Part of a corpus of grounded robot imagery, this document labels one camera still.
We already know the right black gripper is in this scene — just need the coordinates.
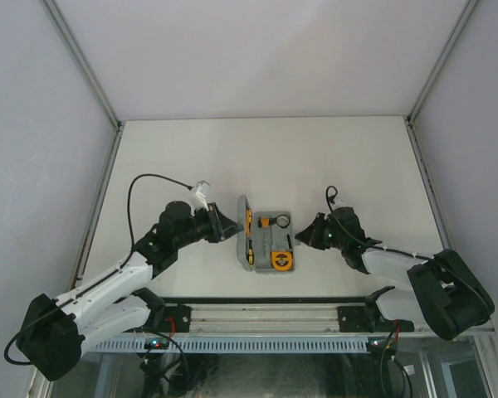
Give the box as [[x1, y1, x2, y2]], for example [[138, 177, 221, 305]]
[[295, 213, 346, 251]]

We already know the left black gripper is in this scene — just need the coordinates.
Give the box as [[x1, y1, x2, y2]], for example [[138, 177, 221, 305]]
[[174, 203, 243, 250]]

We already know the black yellow screwdriver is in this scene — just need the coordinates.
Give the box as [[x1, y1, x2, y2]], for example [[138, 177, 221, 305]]
[[247, 240, 254, 267], [245, 209, 252, 240]]

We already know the grey plastic tool case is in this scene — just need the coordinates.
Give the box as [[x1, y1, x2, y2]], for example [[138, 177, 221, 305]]
[[237, 195, 296, 274]]

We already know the black tape roll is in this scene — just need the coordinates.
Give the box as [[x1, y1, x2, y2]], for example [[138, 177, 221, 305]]
[[275, 214, 291, 228]]

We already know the orange tape measure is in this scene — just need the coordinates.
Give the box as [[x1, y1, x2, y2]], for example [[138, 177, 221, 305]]
[[271, 234, 294, 272]]

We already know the orange hex key set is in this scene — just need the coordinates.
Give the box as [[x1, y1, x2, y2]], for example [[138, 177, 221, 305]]
[[257, 216, 275, 228]]

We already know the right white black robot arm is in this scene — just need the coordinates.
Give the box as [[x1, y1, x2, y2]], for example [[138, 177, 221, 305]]
[[295, 206, 495, 341]]

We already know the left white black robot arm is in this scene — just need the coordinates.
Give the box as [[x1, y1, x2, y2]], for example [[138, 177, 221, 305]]
[[14, 201, 243, 381]]

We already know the right black camera cable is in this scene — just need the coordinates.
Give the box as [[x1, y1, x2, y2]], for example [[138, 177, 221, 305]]
[[324, 184, 496, 328]]

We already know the black camera cable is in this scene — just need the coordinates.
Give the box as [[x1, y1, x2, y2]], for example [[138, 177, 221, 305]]
[[3, 173, 194, 366], [324, 184, 496, 328]]

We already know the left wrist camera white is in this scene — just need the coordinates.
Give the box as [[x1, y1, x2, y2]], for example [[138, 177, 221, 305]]
[[189, 180, 211, 210]]

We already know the aluminium front rail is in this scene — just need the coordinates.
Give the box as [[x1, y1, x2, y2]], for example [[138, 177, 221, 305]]
[[149, 300, 495, 333]]

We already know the left black camera cable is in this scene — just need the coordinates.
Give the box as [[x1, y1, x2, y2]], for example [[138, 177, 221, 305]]
[[3, 173, 194, 366]]

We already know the blue slotted cable duct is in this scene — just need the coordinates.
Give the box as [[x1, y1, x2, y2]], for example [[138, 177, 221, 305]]
[[91, 336, 369, 354]]

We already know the right aluminium frame post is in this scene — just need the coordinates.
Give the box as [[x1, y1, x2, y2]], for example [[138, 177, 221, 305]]
[[405, 0, 481, 125]]

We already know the aluminium frame post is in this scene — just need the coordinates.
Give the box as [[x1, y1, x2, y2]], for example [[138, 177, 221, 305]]
[[405, 0, 481, 125], [39, 0, 124, 132]]

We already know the left aluminium frame post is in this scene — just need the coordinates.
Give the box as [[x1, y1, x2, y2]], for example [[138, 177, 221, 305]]
[[39, 0, 124, 132]]

